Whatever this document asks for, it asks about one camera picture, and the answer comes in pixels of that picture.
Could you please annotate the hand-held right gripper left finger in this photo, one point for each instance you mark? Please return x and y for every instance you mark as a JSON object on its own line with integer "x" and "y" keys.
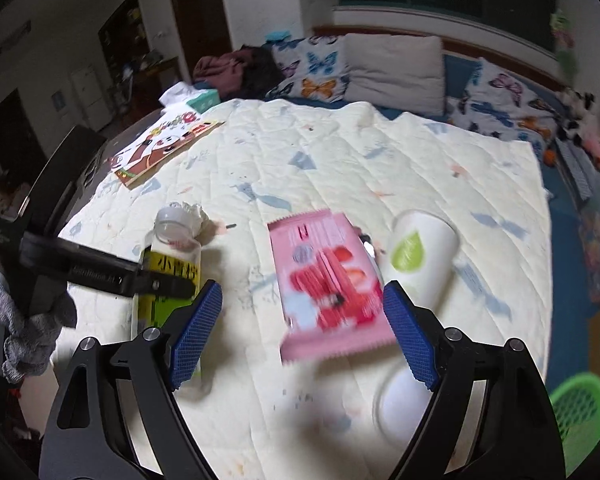
{"x": 197, "y": 330}

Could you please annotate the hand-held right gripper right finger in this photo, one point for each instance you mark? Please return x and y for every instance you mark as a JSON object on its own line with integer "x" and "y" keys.
{"x": 410, "y": 335}

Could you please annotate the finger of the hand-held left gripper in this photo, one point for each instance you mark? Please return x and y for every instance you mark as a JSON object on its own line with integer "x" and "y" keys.
{"x": 165, "y": 285}

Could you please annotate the clear bottle yellow label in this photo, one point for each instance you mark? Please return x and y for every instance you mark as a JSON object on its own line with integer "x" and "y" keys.
{"x": 175, "y": 240}

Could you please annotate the white tissue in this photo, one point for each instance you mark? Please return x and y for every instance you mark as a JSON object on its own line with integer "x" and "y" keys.
{"x": 197, "y": 217}

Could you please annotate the round clear plastic lid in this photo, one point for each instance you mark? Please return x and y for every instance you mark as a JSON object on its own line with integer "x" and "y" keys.
{"x": 400, "y": 410}

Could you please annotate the white paper cup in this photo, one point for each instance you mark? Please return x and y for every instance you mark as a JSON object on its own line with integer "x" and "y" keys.
{"x": 420, "y": 250}

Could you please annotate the pink snack packet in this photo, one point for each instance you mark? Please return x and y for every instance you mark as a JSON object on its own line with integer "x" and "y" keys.
{"x": 325, "y": 280}

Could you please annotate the green plastic basket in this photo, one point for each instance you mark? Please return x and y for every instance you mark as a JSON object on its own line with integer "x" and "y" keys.
{"x": 580, "y": 410}

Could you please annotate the person's left hand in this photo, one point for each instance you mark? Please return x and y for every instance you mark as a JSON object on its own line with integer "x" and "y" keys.
{"x": 35, "y": 335}

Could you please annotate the cartoon picture book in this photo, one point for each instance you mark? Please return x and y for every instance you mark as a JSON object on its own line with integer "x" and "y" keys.
{"x": 165, "y": 145}

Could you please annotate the white cabinet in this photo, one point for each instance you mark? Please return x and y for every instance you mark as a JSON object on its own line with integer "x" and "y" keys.
{"x": 90, "y": 95}

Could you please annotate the blue sofa bed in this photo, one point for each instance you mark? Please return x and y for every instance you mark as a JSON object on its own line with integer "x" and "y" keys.
{"x": 565, "y": 240}

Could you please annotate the teal tissue box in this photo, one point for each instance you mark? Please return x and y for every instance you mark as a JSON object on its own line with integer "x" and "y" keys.
{"x": 205, "y": 100}

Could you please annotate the cream quilted blanket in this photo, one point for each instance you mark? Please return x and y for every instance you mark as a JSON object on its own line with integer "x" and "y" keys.
{"x": 330, "y": 160}

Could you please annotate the dark wooden side table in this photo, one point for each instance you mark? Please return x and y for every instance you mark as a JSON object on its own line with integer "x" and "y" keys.
{"x": 155, "y": 75}

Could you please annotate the pile of dark clothes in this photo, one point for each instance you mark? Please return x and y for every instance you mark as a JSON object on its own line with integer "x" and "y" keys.
{"x": 225, "y": 70}

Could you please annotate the striped fabric box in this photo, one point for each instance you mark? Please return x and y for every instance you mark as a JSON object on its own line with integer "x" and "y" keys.
{"x": 577, "y": 170}

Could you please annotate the butterfly print pillow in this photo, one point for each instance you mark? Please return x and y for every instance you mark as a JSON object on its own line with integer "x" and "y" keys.
{"x": 315, "y": 70}
{"x": 535, "y": 132}
{"x": 500, "y": 95}

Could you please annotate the dark shelf cabinet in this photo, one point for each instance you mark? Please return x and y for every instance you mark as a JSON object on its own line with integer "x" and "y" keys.
{"x": 125, "y": 35}

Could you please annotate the beige pillow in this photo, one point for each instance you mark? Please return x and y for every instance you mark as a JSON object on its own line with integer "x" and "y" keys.
{"x": 395, "y": 70}

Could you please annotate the dark wooden door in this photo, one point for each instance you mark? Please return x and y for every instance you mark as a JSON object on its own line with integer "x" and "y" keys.
{"x": 200, "y": 20}

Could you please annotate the teal fabric item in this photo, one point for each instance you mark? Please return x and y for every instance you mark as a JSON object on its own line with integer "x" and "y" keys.
{"x": 279, "y": 36}

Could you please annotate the cow plush toy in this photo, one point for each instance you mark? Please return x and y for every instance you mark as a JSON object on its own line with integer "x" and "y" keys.
{"x": 580, "y": 105}

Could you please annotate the green pink wall ornament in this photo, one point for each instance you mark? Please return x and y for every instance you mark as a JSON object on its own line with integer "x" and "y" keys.
{"x": 562, "y": 35}

